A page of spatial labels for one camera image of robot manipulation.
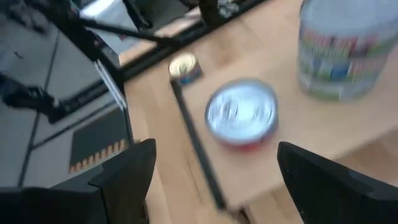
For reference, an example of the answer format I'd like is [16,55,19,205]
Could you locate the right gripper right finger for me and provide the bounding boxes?
[276,141,398,224]

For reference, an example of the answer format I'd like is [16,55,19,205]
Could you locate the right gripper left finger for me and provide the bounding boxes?
[88,138,157,224]

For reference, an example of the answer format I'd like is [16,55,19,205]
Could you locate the red seafood can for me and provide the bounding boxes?
[204,77,280,154]

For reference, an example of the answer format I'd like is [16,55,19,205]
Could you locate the pink salmon can pull-tab lid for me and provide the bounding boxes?
[168,52,205,86]

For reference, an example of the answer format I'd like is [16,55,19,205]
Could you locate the black mat with hazard stripes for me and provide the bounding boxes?
[68,107,129,175]

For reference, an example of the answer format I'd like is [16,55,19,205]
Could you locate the wooden shelf riser black frame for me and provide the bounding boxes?
[169,0,398,215]

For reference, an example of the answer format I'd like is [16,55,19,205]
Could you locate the black aluminium table frame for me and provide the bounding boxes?
[118,0,271,85]

